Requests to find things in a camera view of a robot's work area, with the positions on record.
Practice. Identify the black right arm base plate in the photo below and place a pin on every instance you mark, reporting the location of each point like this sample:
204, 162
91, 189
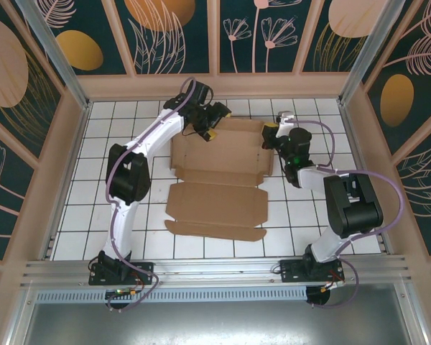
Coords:
291, 271

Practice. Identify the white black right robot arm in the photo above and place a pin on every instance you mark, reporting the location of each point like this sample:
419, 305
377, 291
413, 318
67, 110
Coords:
355, 212

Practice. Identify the grey metal sheet panel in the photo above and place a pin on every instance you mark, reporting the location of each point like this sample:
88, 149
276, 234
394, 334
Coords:
215, 323

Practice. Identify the small green circuit board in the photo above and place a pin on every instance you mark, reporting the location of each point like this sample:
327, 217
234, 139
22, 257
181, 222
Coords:
124, 292

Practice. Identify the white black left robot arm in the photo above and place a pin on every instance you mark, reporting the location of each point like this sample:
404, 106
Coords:
121, 226

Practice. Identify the aluminium mounting rail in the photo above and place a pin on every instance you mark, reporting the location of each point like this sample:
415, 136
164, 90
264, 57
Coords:
215, 267

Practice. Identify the aluminium table side rail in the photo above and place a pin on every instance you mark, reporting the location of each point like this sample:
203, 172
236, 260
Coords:
49, 249
385, 244

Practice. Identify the aluminium frame post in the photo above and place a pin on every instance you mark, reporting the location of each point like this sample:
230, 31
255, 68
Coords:
359, 64
62, 68

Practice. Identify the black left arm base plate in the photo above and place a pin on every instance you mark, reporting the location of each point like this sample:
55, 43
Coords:
143, 270

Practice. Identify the yellow power connector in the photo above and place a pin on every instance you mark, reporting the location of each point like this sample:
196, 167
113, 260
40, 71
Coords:
326, 288

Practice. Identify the brown cardboard paper box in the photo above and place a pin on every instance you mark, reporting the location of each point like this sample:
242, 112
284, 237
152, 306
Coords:
215, 208

